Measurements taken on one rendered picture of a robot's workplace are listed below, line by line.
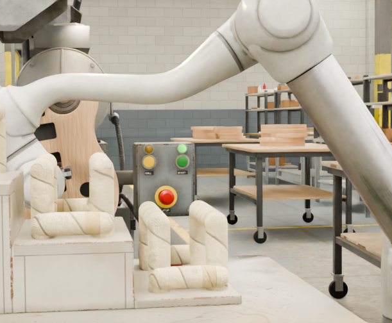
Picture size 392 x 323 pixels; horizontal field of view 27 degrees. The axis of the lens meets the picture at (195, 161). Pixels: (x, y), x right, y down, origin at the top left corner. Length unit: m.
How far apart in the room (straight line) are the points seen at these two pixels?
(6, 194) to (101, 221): 0.13
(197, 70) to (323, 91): 0.28
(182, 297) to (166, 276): 0.04
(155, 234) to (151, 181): 1.05
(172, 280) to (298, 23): 0.53
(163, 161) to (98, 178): 1.06
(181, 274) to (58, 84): 0.63
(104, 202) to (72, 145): 0.89
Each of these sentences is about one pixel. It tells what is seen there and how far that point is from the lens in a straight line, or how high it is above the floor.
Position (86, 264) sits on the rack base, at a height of 0.99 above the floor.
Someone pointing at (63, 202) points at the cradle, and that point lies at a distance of 1.29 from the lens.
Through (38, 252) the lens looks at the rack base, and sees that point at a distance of 1.08.
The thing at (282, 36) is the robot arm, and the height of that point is 1.33.
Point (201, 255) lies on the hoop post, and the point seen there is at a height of 0.96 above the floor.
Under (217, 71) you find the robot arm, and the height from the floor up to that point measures 1.28.
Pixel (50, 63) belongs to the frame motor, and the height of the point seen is 1.33.
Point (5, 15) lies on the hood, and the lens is 1.89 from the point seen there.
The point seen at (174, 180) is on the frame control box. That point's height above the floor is 1.02.
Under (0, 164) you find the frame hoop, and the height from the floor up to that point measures 1.12.
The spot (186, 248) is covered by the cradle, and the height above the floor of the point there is 0.97.
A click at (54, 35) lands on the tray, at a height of 1.41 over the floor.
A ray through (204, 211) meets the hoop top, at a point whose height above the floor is 1.05.
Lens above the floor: 1.18
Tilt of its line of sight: 3 degrees down
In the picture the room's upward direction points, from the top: straight up
